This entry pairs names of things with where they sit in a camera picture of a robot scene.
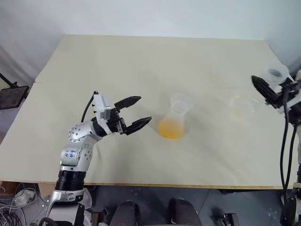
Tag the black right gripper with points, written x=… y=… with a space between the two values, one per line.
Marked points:
x=279 y=103

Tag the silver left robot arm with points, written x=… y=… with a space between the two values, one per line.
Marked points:
x=77 y=153

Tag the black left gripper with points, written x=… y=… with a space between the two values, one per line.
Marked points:
x=116 y=122

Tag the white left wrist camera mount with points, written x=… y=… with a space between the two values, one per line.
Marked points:
x=98 y=103

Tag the clear wide plastic cup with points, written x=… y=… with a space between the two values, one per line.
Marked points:
x=243 y=108

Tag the black mesh panel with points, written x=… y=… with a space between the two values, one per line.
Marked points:
x=13 y=96

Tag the dark rounded shape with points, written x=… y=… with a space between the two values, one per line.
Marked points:
x=184 y=212
x=125 y=213

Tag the black stand rod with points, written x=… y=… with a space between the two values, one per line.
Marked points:
x=7 y=80

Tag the flask with orange liquid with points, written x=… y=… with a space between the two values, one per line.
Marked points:
x=172 y=128

